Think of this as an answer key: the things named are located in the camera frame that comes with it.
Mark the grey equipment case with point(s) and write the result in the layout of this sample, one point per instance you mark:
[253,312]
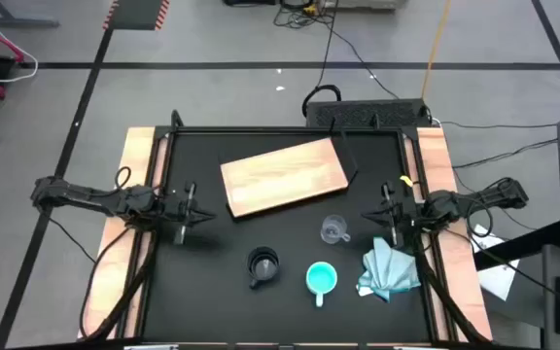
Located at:
[362,4]

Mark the teal plastic mug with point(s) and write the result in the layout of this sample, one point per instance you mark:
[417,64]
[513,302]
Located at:
[321,278]

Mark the black hazard-striped ramp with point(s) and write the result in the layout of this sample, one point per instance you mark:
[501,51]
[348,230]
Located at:
[136,12]

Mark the black table frame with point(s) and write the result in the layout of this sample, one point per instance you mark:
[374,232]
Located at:
[285,130]

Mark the dark navy enamel mug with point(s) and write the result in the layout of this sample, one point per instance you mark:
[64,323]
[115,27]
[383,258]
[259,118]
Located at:
[256,257]

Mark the clear glass cup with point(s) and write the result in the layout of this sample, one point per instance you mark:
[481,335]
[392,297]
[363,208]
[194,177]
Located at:
[333,229]

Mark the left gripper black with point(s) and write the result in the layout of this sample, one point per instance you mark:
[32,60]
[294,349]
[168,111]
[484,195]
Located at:
[185,214]

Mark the grey metal stand base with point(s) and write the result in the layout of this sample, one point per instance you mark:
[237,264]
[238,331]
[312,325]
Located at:
[17,21]

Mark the light blue cloth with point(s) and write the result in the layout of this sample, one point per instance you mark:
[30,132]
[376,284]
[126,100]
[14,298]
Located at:
[387,267]

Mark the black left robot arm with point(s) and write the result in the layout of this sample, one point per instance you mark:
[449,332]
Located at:
[85,194]

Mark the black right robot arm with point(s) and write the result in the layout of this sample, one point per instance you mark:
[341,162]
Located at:
[474,199]

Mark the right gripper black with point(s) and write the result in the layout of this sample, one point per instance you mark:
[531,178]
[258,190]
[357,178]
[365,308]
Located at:
[396,214]

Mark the white paper sheet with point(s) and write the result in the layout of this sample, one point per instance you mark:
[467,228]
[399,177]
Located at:
[496,277]

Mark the wooden cutting board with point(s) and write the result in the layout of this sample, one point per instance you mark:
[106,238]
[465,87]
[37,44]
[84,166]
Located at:
[280,177]

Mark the yellow tape tag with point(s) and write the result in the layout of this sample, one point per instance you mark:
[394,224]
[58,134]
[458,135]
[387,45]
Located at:
[406,181]

